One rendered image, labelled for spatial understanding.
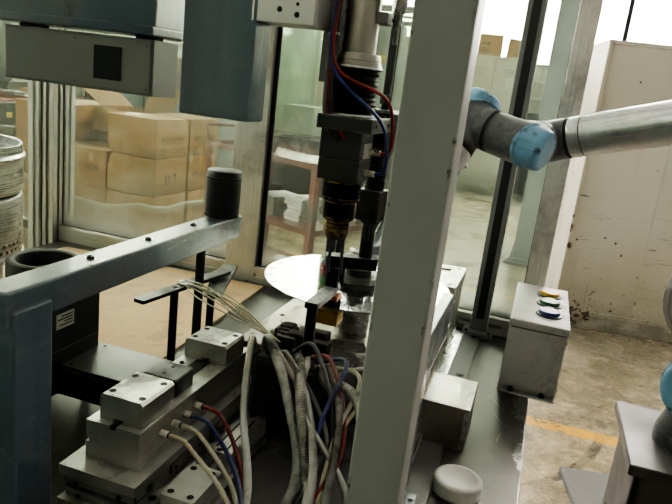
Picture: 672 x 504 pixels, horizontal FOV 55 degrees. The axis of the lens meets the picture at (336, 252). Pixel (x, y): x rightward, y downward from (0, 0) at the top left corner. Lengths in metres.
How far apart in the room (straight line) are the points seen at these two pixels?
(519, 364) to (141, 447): 0.74
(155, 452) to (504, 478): 0.51
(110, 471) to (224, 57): 0.55
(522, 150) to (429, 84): 0.72
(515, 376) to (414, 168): 0.92
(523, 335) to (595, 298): 3.02
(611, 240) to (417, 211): 3.80
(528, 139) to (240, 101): 0.49
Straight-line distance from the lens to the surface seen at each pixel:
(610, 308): 4.33
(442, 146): 0.42
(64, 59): 1.15
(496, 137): 1.15
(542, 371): 1.30
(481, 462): 1.07
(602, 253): 4.22
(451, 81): 0.42
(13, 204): 1.33
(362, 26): 0.93
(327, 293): 0.97
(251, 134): 1.68
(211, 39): 0.94
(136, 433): 0.83
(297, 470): 0.81
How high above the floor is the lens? 1.28
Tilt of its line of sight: 14 degrees down
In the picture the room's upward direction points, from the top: 7 degrees clockwise
